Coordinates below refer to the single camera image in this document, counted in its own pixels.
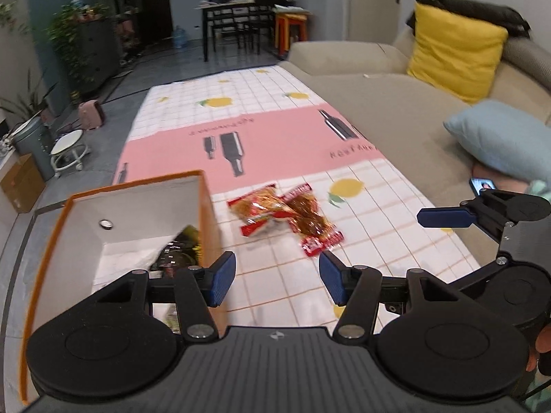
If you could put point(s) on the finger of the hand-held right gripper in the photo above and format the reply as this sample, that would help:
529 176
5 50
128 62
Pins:
443 217
482 275

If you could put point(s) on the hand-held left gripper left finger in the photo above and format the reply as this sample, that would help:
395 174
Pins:
221 277

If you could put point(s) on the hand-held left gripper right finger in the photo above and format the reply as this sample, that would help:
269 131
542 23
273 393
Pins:
331 277

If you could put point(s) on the dark snack packet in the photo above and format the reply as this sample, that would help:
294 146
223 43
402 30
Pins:
181 249

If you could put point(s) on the red snack packet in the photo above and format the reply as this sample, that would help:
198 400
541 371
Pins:
258 208
312 219

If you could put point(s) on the orange cardboard box white inside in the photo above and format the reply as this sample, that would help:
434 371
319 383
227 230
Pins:
129 206

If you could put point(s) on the person's right hand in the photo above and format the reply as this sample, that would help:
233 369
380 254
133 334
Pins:
541 346

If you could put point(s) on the smartphone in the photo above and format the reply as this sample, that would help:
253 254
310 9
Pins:
482 186

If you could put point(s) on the yellow-green snack packet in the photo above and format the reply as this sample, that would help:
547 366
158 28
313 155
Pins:
173 318

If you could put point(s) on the light blue cushion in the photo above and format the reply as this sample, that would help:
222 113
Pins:
503 137

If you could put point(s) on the beige sofa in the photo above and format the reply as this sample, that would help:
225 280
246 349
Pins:
387 90

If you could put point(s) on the lemon print pink tablecloth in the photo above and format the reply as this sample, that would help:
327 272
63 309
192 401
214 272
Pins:
275 137

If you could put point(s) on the yellow cushion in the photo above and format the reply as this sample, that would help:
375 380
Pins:
456 51

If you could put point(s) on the white round wheeled stool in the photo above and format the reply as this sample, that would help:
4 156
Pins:
69 144

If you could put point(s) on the pink small appliance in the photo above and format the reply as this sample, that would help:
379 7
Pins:
91 115

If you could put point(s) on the dark cloth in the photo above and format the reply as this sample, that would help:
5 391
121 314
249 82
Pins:
482 10

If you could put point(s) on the brown cardboard box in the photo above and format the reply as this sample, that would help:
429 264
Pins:
19 185

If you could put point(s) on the white door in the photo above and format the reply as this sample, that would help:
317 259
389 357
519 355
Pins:
374 4

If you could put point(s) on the grey trash bin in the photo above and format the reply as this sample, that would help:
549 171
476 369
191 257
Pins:
32 146

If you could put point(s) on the orange plastic stool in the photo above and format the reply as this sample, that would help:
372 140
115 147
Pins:
292 30

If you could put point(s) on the blue water bottle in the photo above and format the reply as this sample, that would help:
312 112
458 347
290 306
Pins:
180 38

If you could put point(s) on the dark cabinet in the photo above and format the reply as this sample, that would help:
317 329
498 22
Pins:
101 56

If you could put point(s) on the dark dining table with chairs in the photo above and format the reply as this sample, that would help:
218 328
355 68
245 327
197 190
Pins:
234 21

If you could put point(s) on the potted plant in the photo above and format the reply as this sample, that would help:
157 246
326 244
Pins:
21 103

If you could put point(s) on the climbing green plant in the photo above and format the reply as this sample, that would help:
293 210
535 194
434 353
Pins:
69 34

